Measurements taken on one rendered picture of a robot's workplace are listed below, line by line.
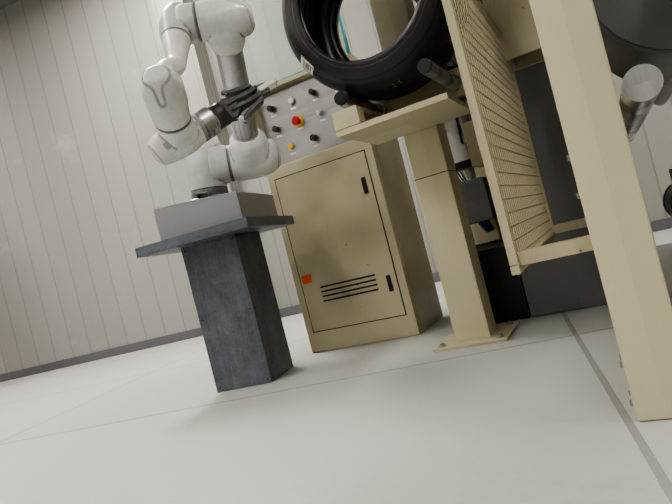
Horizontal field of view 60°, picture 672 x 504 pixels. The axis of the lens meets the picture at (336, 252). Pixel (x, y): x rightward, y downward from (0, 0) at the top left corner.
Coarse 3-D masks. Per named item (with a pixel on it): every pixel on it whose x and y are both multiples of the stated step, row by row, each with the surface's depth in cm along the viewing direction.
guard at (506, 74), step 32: (448, 0) 116; (480, 32) 151; (512, 96) 183; (480, 128) 116; (512, 128) 165; (512, 160) 151; (512, 192) 137; (544, 192) 195; (512, 224) 127; (544, 224) 181; (512, 256) 116
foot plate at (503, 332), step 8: (504, 328) 215; (512, 328) 211; (448, 336) 227; (496, 336) 202; (504, 336) 201; (440, 344) 210; (448, 344) 212; (456, 344) 208; (464, 344) 205; (472, 344) 203; (480, 344) 202
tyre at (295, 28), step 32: (288, 0) 185; (320, 0) 207; (288, 32) 188; (320, 32) 209; (416, 32) 169; (448, 32) 173; (320, 64) 183; (352, 64) 178; (384, 64) 174; (416, 64) 174; (384, 96) 191
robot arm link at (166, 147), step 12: (192, 120) 166; (156, 132) 167; (168, 132) 162; (180, 132) 163; (192, 132) 166; (156, 144) 164; (168, 144) 165; (180, 144) 165; (192, 144) 168; (156, 156) 166; (168, 156) 166; (180, 156) 168
